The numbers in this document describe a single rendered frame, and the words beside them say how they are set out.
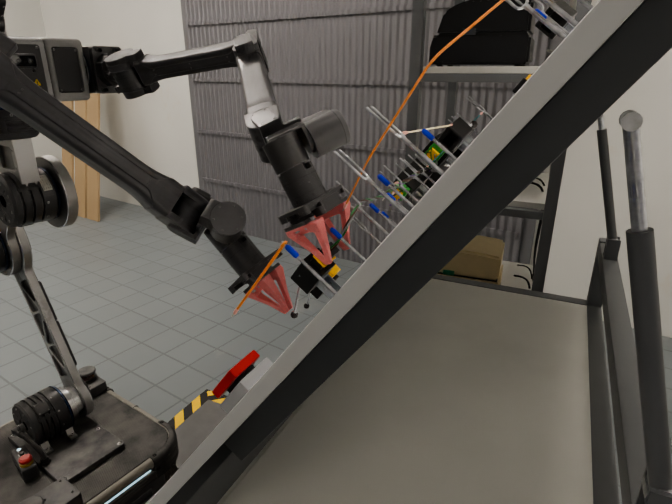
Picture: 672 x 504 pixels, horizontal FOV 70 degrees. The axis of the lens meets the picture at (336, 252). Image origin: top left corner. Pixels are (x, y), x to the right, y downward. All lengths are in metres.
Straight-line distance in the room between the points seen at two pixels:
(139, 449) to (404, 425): 1.12
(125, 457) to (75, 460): 0.15
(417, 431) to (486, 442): 0.13
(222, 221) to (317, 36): 3.09
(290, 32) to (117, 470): 3.13
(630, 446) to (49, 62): 1.45
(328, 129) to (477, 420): 0.64
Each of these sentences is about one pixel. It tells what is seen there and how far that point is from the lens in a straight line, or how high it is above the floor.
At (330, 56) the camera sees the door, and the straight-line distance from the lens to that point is 3.73.
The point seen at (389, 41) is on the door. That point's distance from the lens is 3.48.
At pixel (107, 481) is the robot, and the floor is 0.24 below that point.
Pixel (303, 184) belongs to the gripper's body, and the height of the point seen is 1.29.
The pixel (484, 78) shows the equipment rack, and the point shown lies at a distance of 1.58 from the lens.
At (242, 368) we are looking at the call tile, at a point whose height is 1.13.
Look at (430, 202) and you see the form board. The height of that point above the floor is 1.36.
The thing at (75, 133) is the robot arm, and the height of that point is 1.36.
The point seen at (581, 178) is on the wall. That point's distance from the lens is 3.18.
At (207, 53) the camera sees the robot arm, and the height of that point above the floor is 1.49.
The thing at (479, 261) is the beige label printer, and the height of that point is 0.82.
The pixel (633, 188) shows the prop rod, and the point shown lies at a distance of 0.50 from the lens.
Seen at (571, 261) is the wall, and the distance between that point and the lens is 3.31.
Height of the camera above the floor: 1.45
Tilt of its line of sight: 21 degrees down
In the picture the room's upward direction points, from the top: straight up
